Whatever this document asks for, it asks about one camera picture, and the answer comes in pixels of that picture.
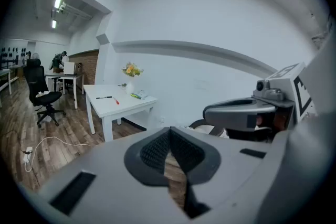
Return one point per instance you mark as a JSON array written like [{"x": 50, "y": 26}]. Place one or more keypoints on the black curved chair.
[{"x": 195, "y": 122}]

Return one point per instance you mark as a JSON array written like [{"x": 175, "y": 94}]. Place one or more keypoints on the standing fan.
[{"x": 35, "y": 56}]

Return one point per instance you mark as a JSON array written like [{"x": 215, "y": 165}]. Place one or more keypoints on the clear zip pouch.
[{"x": 139, "y": 95}]

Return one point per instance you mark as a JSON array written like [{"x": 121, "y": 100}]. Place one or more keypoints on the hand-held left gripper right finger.
[{"x": 231, "y": 186}]

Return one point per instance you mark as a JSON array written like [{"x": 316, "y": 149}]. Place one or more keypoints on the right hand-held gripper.
[{"x": 288, "y": 84}]

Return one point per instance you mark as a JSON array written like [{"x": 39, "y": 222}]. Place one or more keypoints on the white ribbed vase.
[{"x": 130, "y": 86}]

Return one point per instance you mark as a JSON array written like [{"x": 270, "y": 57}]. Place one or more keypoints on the short ceiling light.
[{"x": 54, "y": 24}]

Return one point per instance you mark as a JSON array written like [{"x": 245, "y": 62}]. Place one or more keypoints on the white ceiling pipe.
[{"x": 76, "y": 11}]

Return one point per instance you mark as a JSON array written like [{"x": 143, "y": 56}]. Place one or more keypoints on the black office chair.
[{"x": 35, "y": 76}]

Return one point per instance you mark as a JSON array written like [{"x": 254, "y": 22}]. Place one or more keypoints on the artificial flower bouquet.
[{"x": 132, "y": 69}]

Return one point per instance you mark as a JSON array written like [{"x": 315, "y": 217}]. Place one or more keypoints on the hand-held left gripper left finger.
[{"x": 110, "y": 178}]

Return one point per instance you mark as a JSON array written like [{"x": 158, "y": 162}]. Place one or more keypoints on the white box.
[{"x": 69, "y": 68}]

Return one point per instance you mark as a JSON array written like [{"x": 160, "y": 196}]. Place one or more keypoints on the wall rack of black items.
[{"x": 11, "y": 55}]

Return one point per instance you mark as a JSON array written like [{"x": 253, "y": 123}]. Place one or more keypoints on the white frame table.
[{"x": 8, "y": 73}]

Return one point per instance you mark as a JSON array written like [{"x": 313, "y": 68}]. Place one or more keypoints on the dark desk with white legs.
[{"x": 65, "y": 76}]

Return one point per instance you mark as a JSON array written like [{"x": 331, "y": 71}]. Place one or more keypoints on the floral seat cushion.
[{"x": 204, "y": 129}]

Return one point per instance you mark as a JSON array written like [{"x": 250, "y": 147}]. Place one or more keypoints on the white power strip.
[{"x": 28, "y": 150}]

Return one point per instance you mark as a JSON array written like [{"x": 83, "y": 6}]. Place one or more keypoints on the black pen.
[{"x": 104, "y": 97}]

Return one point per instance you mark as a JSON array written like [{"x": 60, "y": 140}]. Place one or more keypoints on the red pen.
[{"x": 116, "y": 101}]

